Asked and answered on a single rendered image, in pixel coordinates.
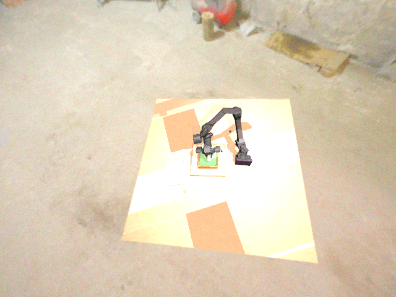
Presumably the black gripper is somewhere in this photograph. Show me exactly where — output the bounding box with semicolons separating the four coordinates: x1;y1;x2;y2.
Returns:
196;142;221;159

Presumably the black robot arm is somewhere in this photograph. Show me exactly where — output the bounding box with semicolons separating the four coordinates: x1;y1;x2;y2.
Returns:
193;106;249;160

